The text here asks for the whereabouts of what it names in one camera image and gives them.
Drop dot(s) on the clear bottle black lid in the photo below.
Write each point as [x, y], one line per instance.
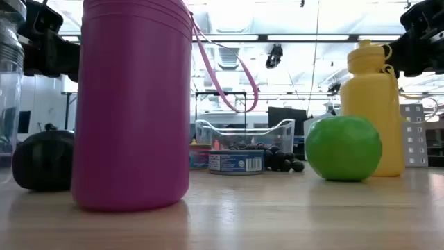
[10, 87]

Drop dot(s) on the yellow plastic bottle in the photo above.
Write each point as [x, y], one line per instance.
[374, 104]

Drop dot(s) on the purple plastic water bottle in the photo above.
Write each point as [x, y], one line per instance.
[132, 104]

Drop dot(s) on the green apple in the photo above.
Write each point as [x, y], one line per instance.
[343, 149]

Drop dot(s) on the black grape bunch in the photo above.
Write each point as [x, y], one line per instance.
[281, 159]

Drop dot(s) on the tuna can gold lid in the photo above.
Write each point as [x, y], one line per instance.
[199, 156]

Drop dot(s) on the tuna can silver lid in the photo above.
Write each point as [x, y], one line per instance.
[236, 162]

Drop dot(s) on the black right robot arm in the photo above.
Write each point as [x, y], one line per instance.
[423, 15]

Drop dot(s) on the black monitor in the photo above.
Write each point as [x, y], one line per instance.
[24, 121]
[288, 118]

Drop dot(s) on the white perforated bin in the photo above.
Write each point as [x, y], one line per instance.
[414, 139]

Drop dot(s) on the black plum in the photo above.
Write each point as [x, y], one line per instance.
[41, 159]

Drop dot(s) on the clear plastic bin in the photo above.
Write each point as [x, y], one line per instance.
[243, 133]

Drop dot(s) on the black ceiling camera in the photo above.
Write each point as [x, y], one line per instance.
[334, 88]
[274, 55]

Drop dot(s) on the black metal rack frame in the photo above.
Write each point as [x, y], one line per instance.
[222, 93]

